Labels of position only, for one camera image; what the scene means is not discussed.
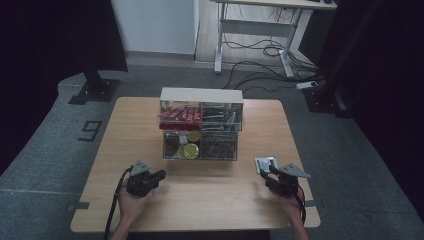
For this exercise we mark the white power strip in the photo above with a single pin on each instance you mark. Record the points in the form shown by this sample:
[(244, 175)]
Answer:
[(306, 85)]

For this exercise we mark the black curtain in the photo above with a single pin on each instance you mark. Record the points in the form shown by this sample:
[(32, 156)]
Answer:
[(383, 66), (50, 50)]

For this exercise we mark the clear acrylic organizer box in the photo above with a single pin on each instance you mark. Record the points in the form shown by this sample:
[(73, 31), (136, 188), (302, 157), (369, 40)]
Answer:
[(201, 95)]

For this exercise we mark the person's right hand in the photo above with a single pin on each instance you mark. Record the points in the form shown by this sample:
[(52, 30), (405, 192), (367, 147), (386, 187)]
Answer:
[(294, 208)]

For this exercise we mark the silver foil packet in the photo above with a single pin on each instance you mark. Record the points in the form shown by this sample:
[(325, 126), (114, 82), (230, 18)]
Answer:
[(263, 163)]

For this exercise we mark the black equipment base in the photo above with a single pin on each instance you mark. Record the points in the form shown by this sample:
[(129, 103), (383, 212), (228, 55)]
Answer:
[(328, 101)]

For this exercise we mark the stack of red packets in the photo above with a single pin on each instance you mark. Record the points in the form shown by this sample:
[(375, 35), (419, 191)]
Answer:
[(180, 115)]

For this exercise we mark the yellow lid cup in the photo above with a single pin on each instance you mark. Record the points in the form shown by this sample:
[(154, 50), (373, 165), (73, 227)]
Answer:
[(194, 136), (190, 151)]

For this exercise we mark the small white packet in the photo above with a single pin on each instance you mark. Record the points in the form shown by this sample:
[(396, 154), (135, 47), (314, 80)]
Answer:
[(182, 139)]

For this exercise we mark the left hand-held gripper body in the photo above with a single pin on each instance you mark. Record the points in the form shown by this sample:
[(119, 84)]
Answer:
[(140, 185)]

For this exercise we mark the person's left hand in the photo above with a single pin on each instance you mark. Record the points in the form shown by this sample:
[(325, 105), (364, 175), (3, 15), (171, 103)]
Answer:
[(131, 206)]

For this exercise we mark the brown packet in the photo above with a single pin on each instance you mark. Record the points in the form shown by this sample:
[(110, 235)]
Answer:
[(170, 146)]

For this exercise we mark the white metal frame desk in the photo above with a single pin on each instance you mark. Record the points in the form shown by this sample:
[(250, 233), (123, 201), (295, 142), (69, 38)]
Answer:
[(256, 28)]

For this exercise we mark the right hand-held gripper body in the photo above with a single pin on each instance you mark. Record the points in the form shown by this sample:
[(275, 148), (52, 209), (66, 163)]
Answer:
[(287, 183)]

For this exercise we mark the pile of dark small packets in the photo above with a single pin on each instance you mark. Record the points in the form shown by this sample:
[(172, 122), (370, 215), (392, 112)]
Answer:
[(218, 146)]

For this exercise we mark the stack of dark long packets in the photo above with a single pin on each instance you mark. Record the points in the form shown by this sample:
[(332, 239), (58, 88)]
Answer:
[(218, 116)]

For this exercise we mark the black stand with base plate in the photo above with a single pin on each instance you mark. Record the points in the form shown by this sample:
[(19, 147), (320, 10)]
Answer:
[(96, 90)]

